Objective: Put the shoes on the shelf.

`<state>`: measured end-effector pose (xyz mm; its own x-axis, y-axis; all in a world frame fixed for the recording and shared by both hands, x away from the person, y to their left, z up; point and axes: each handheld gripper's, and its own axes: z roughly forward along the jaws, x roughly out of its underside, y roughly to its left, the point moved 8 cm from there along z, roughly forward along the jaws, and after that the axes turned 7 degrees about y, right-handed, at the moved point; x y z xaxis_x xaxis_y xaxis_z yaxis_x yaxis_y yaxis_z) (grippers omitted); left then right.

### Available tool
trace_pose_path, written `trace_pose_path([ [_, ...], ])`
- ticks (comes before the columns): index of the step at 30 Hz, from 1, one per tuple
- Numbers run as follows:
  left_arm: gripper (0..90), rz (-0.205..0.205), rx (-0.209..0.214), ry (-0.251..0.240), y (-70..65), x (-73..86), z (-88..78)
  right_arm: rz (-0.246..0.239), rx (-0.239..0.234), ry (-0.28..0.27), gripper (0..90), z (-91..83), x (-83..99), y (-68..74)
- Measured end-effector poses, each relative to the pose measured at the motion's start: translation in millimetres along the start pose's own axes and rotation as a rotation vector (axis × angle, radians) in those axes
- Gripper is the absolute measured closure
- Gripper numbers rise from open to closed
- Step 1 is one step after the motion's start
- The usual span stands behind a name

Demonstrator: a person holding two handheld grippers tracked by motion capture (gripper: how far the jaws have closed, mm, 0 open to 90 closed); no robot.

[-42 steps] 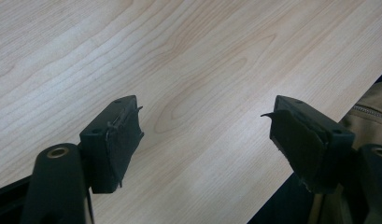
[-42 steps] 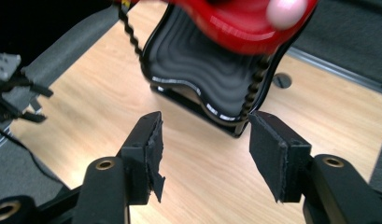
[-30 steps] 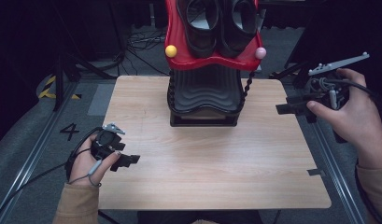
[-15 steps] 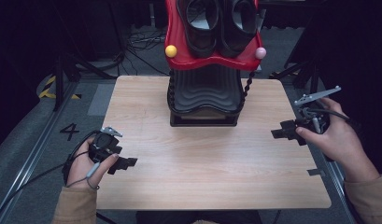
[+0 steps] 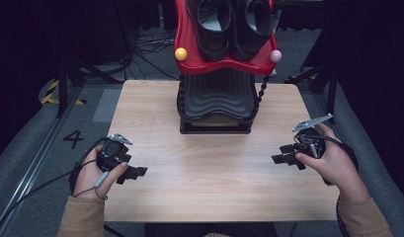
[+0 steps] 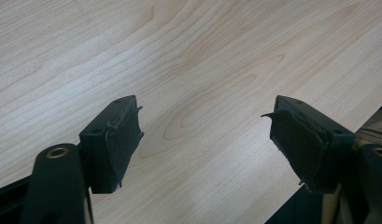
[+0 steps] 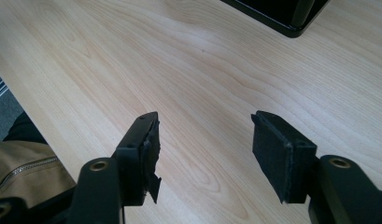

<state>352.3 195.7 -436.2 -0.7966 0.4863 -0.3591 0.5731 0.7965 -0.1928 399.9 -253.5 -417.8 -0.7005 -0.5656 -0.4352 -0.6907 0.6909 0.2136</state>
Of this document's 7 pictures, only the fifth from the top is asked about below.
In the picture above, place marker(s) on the black metal stand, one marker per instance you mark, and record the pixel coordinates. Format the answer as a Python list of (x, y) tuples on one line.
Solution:
[(63, 85), (331, 92)]

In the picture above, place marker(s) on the red and black shoe rack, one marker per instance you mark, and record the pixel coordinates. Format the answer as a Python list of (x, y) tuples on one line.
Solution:
[(217, 95)]

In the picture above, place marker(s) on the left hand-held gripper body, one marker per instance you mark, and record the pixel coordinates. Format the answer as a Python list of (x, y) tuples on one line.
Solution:
[(112, 153)]

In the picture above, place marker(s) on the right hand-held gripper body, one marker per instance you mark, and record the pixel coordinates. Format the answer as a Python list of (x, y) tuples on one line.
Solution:
[(309, 140)]

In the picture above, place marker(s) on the person's right hand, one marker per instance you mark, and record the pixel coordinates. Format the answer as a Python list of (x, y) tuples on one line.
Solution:
[(338, 168)]

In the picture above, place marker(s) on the person's left hand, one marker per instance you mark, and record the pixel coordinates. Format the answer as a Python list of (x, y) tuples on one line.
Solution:
[(89, 179)]

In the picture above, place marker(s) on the yellow and black floor tape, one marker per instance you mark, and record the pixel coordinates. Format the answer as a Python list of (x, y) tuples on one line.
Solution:
[(51, 95)]

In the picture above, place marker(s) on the black leather shoe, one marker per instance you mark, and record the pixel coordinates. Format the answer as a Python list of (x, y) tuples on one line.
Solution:
[(252, 42), (211, 42)]

